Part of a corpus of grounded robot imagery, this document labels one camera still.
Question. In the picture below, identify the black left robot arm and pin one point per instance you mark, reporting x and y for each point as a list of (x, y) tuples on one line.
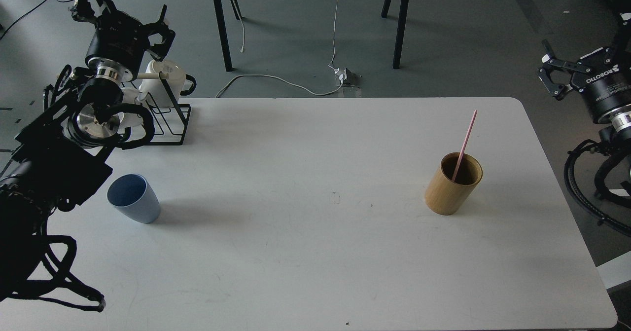
[(61, 158)]

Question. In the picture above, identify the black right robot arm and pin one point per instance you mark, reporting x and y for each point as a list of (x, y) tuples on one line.
[(614, 140)]

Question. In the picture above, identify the bamboo cylinder holder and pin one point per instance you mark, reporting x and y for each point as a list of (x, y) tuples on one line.
[(452, 183)]

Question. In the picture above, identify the black wire mug rack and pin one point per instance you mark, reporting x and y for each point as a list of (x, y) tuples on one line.
[(170, 118)]

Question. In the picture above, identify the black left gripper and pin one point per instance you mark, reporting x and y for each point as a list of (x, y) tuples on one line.
[(120, 41)]

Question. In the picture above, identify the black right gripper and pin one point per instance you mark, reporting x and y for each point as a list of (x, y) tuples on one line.
[(604, 89)]

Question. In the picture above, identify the black table leg right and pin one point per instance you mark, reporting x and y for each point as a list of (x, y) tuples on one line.
[(400, 31)]

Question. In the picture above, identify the floor power socket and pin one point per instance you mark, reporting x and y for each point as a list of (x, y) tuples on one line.
[(346, 78)]

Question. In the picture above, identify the black table leg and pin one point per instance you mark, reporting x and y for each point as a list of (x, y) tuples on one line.
[(222, 30), (400, 31)]

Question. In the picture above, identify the blue plastic cup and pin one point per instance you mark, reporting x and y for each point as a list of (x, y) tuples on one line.
[(132, 195)]

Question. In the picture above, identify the black table leg left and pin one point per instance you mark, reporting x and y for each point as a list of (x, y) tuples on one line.
[(222, 30)]

